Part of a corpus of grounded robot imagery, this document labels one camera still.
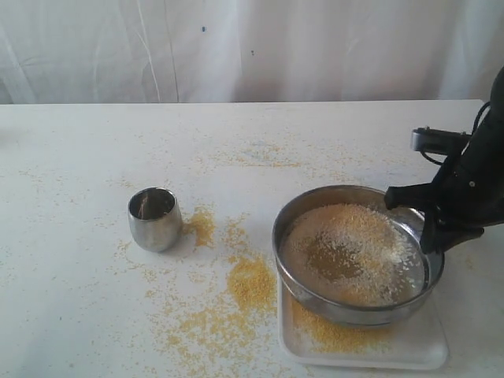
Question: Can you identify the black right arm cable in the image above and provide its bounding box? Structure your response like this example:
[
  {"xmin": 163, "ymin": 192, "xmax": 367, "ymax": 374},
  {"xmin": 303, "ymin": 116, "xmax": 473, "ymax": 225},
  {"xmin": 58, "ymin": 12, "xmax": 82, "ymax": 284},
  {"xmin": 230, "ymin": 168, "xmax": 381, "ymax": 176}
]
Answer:
[{"xmin": 423, "ymin": 101, "xmax": 493, "ymax": 165}]

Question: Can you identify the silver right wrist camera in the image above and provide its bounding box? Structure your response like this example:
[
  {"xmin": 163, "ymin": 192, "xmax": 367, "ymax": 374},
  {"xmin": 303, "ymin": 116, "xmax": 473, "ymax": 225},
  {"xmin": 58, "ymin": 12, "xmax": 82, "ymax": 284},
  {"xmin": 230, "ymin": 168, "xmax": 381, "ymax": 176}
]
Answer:
[{"xmin": 410, "ymin": 127, "xmax": 471, "ymax": 156}]

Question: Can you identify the white backdrop curtain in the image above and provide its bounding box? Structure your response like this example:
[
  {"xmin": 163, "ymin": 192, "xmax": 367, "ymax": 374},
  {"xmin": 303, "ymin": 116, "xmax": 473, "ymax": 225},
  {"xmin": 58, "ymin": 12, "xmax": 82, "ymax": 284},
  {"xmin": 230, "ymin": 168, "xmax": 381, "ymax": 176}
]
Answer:
[{"xmin": 1, "ymin": 1, "xmax": 503, "ymax": 104}]

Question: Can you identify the white plastic tray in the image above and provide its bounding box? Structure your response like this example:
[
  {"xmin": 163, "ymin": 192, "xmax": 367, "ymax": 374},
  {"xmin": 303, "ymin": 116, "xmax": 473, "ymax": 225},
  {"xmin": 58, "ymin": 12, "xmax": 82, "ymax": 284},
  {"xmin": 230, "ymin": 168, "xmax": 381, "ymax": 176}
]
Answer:
[{"xmin": 277, "ymin": 283, "xmax": 449, "ymax": 371}]

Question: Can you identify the round steel mesh sieve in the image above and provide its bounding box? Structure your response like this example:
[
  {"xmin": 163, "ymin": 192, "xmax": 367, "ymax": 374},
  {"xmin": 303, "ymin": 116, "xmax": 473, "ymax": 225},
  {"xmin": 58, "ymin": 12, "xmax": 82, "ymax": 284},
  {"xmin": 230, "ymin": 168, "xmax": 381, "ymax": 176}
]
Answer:
[{"xmin": 272, "ymin": 185, "xmax": 445, "ymax": 328}]

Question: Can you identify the yellow millet grain pile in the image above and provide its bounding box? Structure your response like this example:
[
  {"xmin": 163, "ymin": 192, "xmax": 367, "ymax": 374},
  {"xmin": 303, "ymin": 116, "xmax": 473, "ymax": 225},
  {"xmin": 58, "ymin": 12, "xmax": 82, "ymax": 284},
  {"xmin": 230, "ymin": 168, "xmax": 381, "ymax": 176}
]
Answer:
[{"xmin": 227, "ymin": 257, "xmax": 276, "ymax": 313}]

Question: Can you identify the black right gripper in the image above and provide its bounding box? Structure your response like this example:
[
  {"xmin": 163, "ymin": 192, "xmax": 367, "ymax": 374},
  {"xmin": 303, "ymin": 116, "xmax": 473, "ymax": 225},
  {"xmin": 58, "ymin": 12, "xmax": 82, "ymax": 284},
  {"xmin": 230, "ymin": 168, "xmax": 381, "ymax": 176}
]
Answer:
[{"xmin": 384, "ymin": 145, "xmax": 503, "ymax": 254}]

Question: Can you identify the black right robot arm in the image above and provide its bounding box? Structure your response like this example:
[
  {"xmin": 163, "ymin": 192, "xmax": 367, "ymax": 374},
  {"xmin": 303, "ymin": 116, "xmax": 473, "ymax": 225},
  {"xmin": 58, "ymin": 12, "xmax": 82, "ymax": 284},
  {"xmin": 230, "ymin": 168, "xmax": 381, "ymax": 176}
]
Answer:
[{"xmin": 384, "ymin": 72, "xmax": 503, "ymax": 254}]

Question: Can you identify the stainless steel cup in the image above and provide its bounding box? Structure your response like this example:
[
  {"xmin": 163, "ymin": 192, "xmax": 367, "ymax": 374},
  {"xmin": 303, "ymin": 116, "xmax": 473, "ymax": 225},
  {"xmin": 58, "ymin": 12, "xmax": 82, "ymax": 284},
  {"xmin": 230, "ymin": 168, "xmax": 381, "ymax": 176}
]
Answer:
[{"xmin": 128, "ymin": 187, "xmax": 183, "ymax": 253}]

